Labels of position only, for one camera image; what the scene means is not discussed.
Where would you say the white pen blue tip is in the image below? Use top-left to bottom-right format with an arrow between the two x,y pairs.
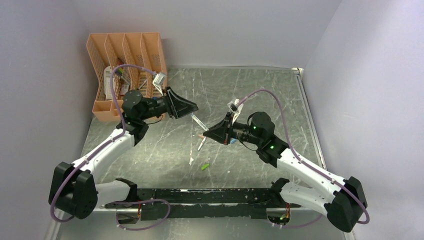
191,113 -> 209,131

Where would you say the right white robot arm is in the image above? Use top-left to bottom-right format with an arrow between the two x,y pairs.
203,111 -> 368,233

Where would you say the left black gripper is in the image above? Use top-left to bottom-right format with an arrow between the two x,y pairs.
139,86 -> 199,121

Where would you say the white pen on table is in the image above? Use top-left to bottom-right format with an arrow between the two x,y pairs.
197,136 -> 207,152

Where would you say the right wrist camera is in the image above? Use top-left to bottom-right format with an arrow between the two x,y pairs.
227,98 -> 244,116

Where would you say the orange file organizer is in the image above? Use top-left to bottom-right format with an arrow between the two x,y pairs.
86,32 -> 168,122

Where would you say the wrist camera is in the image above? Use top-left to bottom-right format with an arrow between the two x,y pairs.
152,72 -> 167,91
227,98 -> 244,116

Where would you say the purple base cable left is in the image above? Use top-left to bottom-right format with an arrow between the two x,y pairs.
109,198 -> 172,232

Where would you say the green pen cap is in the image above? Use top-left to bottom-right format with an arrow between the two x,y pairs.
201,163 -> 210,171

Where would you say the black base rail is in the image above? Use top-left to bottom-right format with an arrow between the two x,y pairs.
104,188 -> 288,221

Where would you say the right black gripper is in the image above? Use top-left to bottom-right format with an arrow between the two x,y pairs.
204,112 -> 263,146

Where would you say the white booklet in organizer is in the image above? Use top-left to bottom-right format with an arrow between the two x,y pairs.
103,66 -> 116,100

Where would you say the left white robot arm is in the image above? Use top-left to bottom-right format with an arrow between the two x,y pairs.
48,86 -> 199,223

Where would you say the colored markers pack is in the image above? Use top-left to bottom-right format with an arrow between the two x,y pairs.
115,58 -> 124,80

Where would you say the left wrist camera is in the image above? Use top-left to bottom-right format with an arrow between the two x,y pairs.
152,72 -> 167,91

